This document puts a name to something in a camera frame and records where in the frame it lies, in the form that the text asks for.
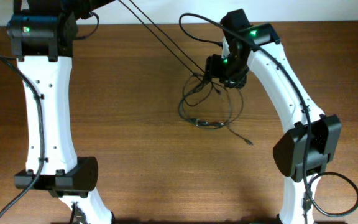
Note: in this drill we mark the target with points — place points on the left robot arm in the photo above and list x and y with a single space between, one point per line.
42 37

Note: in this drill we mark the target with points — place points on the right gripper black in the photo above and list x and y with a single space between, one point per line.
234 81

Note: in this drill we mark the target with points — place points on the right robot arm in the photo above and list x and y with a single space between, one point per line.
310 137

